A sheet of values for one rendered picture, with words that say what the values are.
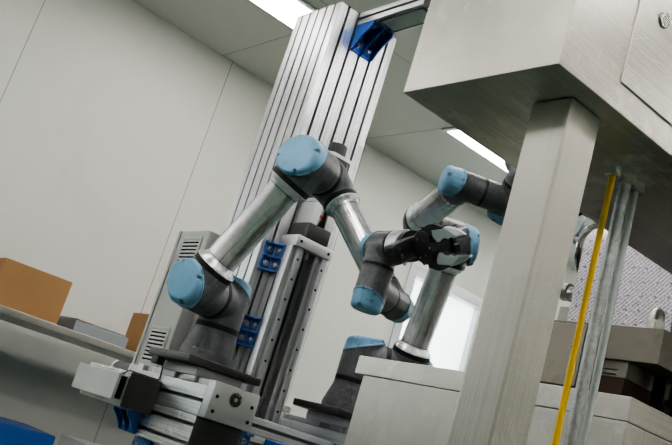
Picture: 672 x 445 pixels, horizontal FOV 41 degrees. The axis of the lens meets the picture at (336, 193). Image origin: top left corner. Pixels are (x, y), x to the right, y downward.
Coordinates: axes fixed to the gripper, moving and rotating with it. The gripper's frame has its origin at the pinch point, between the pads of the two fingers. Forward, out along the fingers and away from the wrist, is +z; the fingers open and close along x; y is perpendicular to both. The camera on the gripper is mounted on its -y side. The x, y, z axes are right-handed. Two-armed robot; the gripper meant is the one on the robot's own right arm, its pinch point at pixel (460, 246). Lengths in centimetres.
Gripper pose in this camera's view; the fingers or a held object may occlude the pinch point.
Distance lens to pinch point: 183.6
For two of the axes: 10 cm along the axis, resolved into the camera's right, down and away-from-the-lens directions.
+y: 8.3, -1.8, 5.4
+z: 5.3, -0.7, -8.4
